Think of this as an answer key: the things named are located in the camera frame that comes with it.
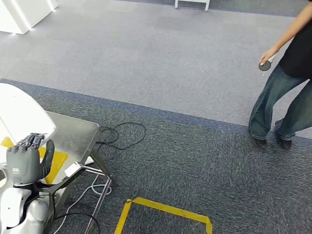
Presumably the person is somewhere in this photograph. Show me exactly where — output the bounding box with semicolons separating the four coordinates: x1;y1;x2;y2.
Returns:
248;2;312;150

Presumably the steel workbench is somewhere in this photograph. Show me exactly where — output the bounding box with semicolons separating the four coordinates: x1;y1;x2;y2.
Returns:
0;110;116;234

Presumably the black floor cable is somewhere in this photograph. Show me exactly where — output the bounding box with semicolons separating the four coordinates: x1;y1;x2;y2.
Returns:
96;122;147;161

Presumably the person's hand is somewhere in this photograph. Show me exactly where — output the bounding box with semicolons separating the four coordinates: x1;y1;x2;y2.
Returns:
259;45;280;67

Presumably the yellow floor tape outline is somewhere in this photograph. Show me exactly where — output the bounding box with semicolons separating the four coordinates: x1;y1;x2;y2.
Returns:
113;197;213;234

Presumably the white power cable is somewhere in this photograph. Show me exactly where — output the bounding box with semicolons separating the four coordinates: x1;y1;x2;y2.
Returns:
53;174;113;234

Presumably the white bench frame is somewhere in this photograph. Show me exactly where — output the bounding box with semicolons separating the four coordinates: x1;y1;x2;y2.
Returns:
174;0;211;12

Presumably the black round disc tool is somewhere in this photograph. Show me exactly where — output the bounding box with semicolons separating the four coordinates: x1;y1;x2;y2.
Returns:
258;54;277;72

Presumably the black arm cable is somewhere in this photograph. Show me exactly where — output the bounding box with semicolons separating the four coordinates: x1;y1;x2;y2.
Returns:
50;194;101;234

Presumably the white lit display plinth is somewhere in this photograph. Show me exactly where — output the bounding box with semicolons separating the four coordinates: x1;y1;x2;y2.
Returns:
0;0;59;35

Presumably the white plastic car part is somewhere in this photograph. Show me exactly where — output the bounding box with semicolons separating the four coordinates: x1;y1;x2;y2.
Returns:
0;83;57;165

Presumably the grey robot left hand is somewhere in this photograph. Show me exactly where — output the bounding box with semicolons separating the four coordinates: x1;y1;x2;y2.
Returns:
6;133;56;187

